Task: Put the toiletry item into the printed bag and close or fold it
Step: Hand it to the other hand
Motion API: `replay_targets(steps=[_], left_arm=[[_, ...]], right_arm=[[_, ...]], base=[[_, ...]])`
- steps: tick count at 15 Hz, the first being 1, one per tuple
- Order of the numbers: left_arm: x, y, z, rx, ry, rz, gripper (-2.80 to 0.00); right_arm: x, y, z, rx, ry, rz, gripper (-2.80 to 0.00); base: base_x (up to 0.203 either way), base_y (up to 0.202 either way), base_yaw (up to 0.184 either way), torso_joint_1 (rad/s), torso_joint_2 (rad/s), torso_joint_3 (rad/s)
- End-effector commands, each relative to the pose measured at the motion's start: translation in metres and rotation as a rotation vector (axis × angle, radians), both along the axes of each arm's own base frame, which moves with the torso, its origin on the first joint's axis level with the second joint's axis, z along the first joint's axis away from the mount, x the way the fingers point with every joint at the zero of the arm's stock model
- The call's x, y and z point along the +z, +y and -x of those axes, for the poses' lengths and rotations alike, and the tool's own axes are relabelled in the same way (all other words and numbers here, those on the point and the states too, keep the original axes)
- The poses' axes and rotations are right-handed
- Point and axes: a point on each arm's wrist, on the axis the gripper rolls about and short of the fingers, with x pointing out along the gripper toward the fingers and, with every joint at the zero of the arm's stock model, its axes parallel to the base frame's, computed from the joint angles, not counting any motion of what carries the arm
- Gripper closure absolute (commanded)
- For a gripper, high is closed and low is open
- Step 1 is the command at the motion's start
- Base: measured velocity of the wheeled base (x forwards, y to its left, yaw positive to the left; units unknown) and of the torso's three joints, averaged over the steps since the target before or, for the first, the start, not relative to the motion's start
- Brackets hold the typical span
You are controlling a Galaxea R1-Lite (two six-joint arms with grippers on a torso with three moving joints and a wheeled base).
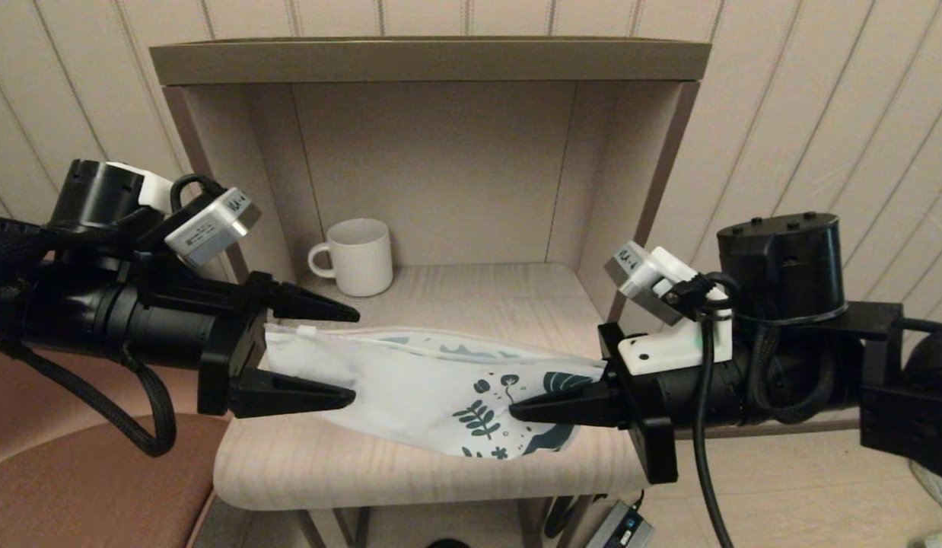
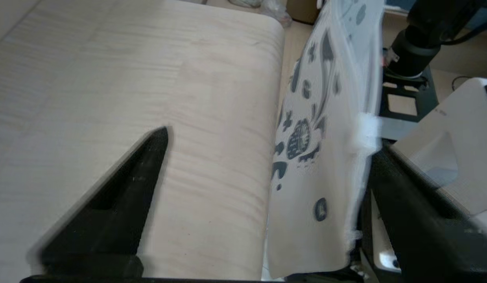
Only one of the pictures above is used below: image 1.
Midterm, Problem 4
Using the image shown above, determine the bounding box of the white floral zipper pouch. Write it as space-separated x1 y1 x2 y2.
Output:
263 324 610 460

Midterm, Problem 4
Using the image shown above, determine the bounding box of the white ribbed ceramic mug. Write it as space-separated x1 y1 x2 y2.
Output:
309 218 394 298

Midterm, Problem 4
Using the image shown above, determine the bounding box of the grey power adapter brick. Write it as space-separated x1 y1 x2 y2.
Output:
585 500 656 548

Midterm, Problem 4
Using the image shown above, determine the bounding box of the brown upholstered chair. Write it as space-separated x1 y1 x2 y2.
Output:
0 228 247 548

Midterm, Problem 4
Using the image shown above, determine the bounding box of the beige brown shelf hutch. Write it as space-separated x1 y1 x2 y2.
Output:
150 38 711 351

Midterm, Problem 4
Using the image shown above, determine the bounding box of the crumpled grey patterned floor item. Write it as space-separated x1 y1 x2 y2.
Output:
911 457 942 522

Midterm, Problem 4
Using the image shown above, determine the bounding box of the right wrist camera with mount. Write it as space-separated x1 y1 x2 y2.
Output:
603 241 735 376

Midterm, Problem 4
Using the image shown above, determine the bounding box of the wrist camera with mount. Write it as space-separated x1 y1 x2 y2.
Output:
108 161 263 268
603 241 735 376

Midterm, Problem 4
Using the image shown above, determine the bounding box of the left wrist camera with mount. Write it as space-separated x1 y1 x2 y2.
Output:
108 161 263 268

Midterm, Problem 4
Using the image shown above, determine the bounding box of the brown wall baseboard strip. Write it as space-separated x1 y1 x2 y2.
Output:
673 411 867 442

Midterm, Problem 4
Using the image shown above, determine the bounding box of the dark table leg frame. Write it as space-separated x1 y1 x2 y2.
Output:
294 495 595 548

